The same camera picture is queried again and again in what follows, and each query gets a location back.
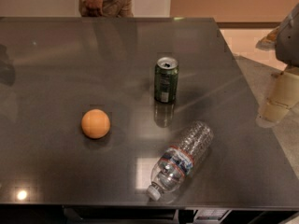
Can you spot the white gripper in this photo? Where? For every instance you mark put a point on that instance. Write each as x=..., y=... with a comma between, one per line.
x=288, y=48

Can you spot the clear plastic water bottle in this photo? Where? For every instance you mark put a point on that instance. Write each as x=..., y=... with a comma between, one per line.
x=179, y=160

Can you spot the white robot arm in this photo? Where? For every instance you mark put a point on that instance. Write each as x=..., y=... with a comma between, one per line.
x=287, y=44

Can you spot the person's hand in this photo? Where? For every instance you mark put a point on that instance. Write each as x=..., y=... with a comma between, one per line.
x=94, y=7

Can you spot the green soda can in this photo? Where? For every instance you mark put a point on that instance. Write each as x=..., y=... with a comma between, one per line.
x=166, y=80

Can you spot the device under table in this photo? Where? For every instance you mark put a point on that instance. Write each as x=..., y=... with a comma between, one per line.
x=211, y=215

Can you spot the orange ball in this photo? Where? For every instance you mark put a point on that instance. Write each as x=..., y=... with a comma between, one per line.
x=95, y=124

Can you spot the person in khaki pants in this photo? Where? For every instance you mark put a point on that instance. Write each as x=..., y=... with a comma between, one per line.
x=111, y=8

